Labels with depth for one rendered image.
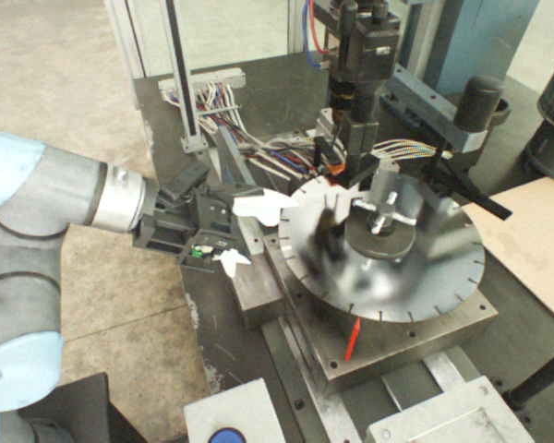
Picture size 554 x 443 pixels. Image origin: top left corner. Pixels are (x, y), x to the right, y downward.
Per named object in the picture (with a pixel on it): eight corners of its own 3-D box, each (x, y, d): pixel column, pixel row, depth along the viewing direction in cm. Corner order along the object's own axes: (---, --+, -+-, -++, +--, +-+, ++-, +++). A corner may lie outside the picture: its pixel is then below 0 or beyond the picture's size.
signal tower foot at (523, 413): (539, 424, 61) (548, 419, 60) (523, 432, 61) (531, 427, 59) (500, 374, 67) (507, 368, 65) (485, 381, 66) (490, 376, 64)
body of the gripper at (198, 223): (217, 275, 50) (123, 257, 44) (210, 228, 56) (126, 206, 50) (246, 238, 46) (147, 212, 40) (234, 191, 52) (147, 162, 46)
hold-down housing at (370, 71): (376, 157, 57) (410, 10, 42) (346, 160, 56) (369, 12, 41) (363, 136, 60) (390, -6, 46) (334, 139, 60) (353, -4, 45)
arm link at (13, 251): (-34, 327, 40) (-18, 257, 35) (-20, 250, 47) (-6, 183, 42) (50, 326, 45) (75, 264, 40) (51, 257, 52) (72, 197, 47)
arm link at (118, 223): (91, 196, 48) (112, 145, 43) (128, 205, 50) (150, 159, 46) (84, 240, 43) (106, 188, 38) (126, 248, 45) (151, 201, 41)
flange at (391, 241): (408, 209, 67) (412, 199, 65) (418, 260, 59) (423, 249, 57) (343, 205, 67) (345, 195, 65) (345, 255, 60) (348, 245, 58)
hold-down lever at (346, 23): (397, 13, 43) (389, 0, 44) (347, 7, 41) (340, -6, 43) (370, 75, 49) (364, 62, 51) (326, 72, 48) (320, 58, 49)
